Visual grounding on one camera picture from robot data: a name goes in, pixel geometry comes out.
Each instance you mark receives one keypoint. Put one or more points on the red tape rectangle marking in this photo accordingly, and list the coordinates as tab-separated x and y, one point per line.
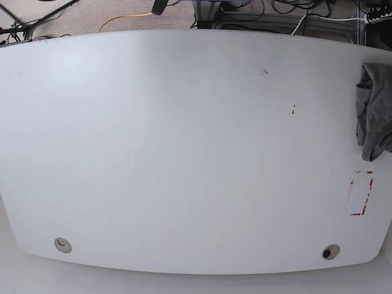
359	192

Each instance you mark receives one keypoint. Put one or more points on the table grommet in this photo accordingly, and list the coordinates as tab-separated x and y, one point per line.
331	252
63	245

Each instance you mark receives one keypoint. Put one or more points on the aluminium table leg frame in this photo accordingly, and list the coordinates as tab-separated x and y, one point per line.
205	13

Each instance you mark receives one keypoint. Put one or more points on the left table grommet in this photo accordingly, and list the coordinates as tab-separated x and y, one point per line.
63	245

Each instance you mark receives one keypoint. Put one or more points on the right table grommet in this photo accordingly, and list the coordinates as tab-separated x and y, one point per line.
331	252

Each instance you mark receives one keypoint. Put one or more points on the white power strip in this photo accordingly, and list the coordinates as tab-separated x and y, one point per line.
378	15

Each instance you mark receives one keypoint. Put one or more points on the grey T-shirt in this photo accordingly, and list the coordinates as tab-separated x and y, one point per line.
373	110

